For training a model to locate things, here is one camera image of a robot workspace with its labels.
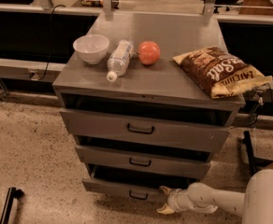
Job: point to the grey middle drawer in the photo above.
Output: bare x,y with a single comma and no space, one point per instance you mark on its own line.
142,162

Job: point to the grey top drawer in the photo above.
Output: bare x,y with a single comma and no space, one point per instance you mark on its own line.
156,132

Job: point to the black metal leg right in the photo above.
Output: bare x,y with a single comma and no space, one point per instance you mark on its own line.
250,155

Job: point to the red apple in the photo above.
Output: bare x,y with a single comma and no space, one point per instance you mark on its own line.
148,52

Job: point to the brown yellow chip bag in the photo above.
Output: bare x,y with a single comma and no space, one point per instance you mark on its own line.
219,73

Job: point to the clear plastic water bottle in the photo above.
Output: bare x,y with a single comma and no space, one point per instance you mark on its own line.
119,60

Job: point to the black metal leg left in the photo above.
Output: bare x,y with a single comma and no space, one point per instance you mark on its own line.
12,194

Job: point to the grey metal drawer cabinet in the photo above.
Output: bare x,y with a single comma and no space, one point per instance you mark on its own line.
160,91

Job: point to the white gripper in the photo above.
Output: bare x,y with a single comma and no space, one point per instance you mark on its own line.
174,199

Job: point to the black metal leg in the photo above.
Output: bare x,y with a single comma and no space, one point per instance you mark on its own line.
250,155
12,194

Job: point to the white bowl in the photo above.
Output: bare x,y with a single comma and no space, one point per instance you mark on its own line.
92,49

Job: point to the grey bottom drawer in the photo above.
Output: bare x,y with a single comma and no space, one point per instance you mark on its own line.
132,184

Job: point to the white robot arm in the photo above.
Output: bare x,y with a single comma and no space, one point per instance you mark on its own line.
255,205

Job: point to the grey drawer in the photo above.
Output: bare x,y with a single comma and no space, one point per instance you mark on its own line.
156,132
132,184
142,162

